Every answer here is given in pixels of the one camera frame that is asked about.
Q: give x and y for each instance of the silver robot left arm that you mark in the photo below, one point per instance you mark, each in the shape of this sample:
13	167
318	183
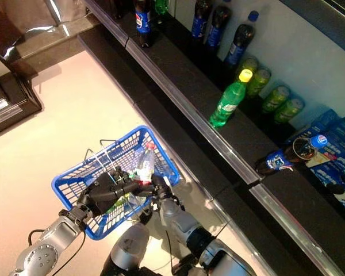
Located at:
46	250

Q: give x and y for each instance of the green soda can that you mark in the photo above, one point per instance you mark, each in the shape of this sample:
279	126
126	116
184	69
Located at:
258	82
289	110
248	64
276	99

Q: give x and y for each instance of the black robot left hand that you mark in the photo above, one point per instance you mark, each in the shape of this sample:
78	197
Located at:
103	192

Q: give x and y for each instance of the clear plastic shelf price rail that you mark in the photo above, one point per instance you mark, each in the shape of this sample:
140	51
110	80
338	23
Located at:
290	225
110	24
241	236
175	155
191	113
104	69

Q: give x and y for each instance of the silver robot left leg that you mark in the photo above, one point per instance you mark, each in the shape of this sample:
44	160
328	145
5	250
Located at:
129	247

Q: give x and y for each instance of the blue plastic shopping basket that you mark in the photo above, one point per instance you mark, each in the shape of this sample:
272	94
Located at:
99	235

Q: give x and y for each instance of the brown marble pillar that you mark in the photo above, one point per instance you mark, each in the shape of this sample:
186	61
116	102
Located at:
46	37

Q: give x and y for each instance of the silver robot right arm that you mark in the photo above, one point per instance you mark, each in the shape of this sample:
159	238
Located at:
184	221

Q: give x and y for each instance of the clear water bottle red cap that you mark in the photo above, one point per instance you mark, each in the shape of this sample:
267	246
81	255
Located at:
145	164

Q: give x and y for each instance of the black store shelf unit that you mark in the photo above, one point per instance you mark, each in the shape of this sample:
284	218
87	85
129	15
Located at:
175	95

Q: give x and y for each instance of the blue Oreo cookie box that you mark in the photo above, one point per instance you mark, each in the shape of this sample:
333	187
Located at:
333	129
336	175

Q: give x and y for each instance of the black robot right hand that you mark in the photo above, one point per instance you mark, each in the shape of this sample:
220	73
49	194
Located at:
161	188

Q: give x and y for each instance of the green Sprite bottle yellow cap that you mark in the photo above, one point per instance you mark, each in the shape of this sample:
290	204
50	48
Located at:
120	201
161	5
230	100

